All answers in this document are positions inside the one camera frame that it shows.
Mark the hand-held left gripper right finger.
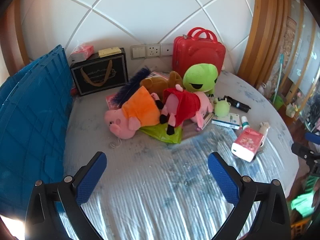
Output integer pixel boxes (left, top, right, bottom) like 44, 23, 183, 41
207, 151, 292, 240

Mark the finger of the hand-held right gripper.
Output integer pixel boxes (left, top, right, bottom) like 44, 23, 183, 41
291, 142, 320, 161
304, 132, 320, 144

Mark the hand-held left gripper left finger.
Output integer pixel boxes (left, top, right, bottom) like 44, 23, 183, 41
25, 151, 108, 240

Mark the pink white tissue packet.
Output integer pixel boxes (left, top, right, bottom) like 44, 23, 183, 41
231, 128, 265, 162

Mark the green pink plastic packet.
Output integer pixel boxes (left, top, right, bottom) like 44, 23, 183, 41
139, 124, 183, 144

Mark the pig plush red dress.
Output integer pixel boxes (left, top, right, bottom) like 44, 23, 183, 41
154, 87, 214, 135

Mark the blue plastic storage bin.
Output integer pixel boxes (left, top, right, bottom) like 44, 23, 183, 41
0, 44, 74, 215

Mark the pig plush orange dress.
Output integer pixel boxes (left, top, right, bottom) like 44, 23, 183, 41
104, 86, 162, 140

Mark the green cloth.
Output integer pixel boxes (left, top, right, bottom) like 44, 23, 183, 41
290, 191, 317, 218

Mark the green broom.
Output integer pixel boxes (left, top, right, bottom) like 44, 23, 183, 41
271, 55, 286, 107

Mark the white blue medicine box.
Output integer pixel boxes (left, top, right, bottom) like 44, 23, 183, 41
212, 113, 241, 130

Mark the small green frog toy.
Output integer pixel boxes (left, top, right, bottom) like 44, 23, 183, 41
212, 97, 232, 117

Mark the black flashlight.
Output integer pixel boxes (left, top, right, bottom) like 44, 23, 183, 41
223, 95, 251, 113

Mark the blue feather duster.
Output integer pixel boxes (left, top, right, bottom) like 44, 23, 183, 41
110, 67, 152, 107

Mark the black gift bag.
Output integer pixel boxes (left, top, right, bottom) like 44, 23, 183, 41
70, 48, 129, 96

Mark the green frog plush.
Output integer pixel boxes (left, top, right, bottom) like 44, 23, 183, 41
182, 64, 218, 98

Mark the brown teddy bear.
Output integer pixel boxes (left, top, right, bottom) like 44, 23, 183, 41
139, 71, 184, 98

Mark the pink white box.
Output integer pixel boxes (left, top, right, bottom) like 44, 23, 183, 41
149, 71, 171, 79

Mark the pink tissue pack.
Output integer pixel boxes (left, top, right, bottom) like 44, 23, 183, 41
69, 44, 95, 63

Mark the yellow flat box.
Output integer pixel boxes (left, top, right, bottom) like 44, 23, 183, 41
98, 46, 120, 57

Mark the red hard-shell suitcase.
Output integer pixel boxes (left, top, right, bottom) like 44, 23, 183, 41
172, 27, 226, 77

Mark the white wall power socket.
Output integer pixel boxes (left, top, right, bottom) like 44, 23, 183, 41
146, 43, 161, 58

